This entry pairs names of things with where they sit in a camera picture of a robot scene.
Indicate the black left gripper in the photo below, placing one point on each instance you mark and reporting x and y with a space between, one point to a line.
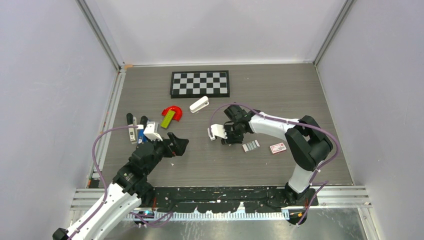
178 147

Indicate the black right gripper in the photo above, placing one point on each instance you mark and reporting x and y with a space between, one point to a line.
230 139

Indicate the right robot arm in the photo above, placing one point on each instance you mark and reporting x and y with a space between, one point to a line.
308 143

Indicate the blue stapler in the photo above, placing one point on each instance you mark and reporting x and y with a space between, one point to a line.
140 131

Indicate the black and white stapler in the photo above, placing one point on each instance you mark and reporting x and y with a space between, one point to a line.
132 131

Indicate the green lego brick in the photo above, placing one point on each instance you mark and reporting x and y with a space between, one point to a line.
167 118

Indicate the red arch toy block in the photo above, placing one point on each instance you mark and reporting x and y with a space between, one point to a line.
178 112

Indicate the red white staple box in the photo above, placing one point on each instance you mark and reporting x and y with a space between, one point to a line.
278 148

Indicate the checkerboard calibration board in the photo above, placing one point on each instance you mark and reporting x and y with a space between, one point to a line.
197 84

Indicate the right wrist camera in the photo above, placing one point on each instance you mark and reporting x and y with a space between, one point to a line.
216 131

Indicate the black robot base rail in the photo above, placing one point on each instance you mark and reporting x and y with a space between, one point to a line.
254 199

